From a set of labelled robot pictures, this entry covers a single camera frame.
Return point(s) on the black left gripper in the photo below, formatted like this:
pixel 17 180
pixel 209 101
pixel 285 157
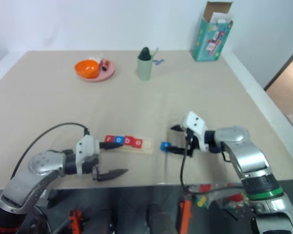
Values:
pixel 89 165

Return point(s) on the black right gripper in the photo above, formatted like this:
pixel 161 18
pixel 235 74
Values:
pixel 191 142

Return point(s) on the blue letter tile t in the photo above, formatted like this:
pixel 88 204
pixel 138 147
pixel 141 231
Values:
pixel 164 145

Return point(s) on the red letter tile r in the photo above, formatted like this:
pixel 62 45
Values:
pixel 109 139

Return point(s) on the blue letter tile o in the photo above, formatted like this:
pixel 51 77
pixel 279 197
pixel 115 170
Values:
pixel 119 140

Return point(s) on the red letter tile b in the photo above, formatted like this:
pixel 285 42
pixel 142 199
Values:
pixel 128 141

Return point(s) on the wooden letter tray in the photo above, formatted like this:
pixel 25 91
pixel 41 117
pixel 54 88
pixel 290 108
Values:
pixel 147 146

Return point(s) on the red letter tile o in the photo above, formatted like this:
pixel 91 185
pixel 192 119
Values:
pixel 137 143

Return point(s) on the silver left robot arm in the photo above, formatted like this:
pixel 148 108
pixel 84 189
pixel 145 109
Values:
pixel 36 170

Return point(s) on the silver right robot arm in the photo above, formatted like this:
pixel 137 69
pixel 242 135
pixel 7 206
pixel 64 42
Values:
pixel 246 156

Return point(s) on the red box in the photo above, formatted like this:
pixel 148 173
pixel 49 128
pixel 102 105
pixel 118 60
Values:
pixel 205 187

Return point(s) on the yellow object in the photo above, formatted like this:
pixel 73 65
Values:
pixel 202 201

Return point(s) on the clear plastic container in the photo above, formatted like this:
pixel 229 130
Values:
pixel 210 198

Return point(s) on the small orange black tool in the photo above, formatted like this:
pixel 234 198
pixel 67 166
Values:
pixel 75 220

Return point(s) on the tall orange black tool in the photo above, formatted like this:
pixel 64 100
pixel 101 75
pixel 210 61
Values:
pixel 185 214

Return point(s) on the pale green cup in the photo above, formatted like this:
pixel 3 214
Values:
pixel 144 70

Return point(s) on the small blue scissors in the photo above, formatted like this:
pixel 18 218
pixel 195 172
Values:
pixel 158 61

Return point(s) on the pink round plate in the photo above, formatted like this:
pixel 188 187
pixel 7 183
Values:
pixel 108 72

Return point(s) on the green stick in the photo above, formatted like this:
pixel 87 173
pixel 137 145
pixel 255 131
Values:
pixel 155 52

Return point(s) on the dark green rounded object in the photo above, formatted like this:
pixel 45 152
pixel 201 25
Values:
pixel 145 54

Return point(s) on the orange plastic bowl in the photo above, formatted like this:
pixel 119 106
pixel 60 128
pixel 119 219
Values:
pixel 86 69

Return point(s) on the teal cardboard box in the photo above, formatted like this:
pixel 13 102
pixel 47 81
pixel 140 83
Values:
pixel 207 46

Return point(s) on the white crumpled wrapper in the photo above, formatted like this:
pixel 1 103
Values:
pixel 95 58

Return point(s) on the brown wooden door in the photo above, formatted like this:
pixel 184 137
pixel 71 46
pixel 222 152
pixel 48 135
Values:
pixel 285 80

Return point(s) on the white paper sheets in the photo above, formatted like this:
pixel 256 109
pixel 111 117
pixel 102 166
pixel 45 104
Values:
pixel 221 19

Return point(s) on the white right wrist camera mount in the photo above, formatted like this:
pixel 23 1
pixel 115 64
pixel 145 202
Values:
pixel 196 126

